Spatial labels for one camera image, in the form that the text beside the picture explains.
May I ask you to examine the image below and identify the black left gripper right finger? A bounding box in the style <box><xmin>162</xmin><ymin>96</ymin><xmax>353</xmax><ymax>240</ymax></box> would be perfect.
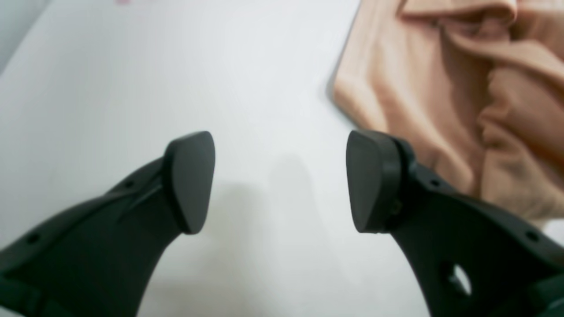
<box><xmin>346</xmin><ymin>130</ymin><xmax>564</xmax><ymax>317</ymax></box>

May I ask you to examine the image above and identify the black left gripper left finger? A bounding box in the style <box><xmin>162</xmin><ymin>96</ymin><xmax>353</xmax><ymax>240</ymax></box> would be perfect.
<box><xmin>0</xmin><ymin>132</ymin><xmax>215</xmax><ymax>317</ymax></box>

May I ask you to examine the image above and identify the peach T-shirt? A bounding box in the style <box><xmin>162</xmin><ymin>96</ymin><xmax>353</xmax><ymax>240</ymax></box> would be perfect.
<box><xmin>333</xmin><ymin>0</ymin><xmax>564</xmax><ymax>221</ymax></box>

